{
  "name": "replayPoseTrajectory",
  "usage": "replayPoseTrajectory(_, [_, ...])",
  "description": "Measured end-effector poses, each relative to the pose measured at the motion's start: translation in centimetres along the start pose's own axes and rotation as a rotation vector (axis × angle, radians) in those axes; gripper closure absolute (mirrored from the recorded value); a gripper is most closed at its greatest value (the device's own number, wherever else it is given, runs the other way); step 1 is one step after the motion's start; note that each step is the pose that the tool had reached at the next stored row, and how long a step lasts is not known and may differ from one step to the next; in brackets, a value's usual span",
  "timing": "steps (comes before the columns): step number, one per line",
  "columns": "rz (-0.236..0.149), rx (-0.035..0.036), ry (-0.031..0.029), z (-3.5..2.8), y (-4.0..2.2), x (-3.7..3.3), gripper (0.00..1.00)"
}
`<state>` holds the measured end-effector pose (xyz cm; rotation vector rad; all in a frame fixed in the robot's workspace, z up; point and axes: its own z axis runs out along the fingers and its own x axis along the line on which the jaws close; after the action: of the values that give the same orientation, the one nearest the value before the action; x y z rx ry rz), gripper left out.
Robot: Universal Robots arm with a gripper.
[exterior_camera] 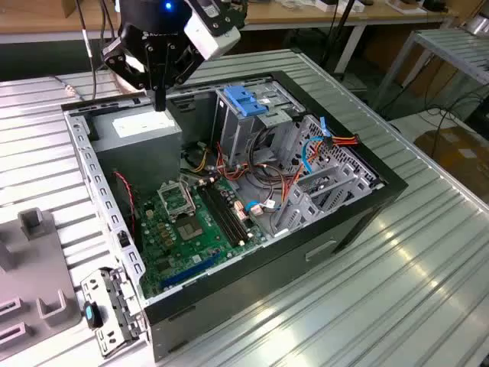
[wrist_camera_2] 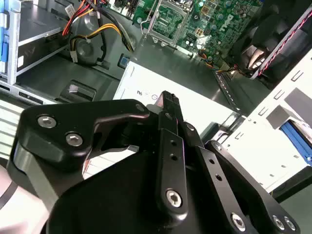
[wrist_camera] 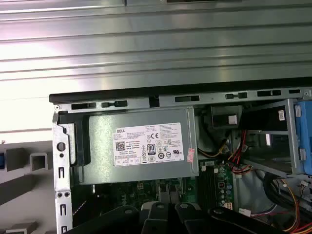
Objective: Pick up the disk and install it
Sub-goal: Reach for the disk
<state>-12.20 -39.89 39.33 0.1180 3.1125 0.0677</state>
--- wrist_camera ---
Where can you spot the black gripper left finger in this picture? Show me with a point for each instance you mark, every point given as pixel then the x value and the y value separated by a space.
pixel 109 221

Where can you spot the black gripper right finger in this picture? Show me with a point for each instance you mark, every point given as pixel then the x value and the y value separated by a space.
pixel 243 223

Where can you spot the hard disk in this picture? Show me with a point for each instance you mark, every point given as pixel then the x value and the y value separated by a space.
pixel 1 161

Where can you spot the green motherboard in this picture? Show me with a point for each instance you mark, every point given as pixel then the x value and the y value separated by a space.
pixel 219 170

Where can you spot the grey power supply unit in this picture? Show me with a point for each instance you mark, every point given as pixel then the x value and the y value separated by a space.
pixel 102 146

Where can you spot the metal optical drive cage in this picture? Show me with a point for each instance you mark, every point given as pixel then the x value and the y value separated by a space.
pixel 291 136

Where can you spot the grey parts rack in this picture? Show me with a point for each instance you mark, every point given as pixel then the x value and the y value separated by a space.
pixel 14 185

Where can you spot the black PC case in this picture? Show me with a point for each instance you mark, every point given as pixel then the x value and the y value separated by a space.
pixel 97 94

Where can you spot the blue plastic drive bracket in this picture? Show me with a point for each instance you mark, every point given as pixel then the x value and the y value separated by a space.
pixel 306 136

